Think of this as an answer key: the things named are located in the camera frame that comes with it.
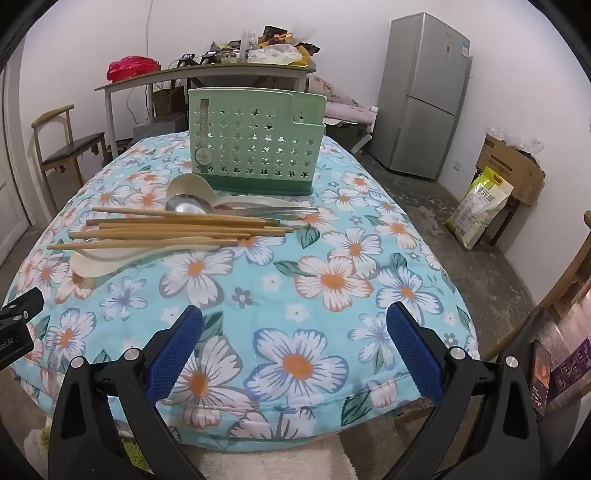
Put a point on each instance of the clutter heap on table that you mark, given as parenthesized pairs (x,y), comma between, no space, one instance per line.
(272,50)

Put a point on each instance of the pile of wooden chopsticks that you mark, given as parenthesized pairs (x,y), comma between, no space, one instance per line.
(184,226)

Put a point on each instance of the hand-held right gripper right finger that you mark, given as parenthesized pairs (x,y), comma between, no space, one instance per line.
(415,355)

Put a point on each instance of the wooden chair dark seat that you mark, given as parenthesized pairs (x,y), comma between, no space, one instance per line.
(74,145)

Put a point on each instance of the silver refrigerator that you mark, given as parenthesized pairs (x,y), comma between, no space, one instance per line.
(420,92)

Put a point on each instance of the red plastic bag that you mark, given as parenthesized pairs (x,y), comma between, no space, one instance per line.
(131,68)

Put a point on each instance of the green perforated utensil holder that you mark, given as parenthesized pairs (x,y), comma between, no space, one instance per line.
(251,138)

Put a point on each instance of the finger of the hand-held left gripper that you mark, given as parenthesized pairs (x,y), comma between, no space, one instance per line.
(23,304)

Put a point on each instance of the green yellow rice bag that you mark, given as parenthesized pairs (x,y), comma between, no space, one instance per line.
(482,203)

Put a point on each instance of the rolled floral quilt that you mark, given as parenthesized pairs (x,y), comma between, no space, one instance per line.
(341,99)

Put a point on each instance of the small cardboard box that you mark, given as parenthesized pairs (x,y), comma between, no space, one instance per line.
(166,99)

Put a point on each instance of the floral turquoise blanket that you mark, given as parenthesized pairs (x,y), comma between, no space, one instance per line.
(295,286)

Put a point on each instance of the dark wooden stool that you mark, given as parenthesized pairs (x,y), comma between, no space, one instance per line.
(515,207)

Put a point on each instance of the white panel door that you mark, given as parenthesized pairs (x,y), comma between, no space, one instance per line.
(9,184)

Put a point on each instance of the long grey table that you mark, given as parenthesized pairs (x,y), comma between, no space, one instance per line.
(207,74)

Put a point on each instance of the large cardboard box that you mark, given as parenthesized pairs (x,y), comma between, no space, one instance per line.
(508,166)

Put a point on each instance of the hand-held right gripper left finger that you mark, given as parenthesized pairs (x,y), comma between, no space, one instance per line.
(175,355)

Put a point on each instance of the purple printed bag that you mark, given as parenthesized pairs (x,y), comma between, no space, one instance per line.
(568,364)

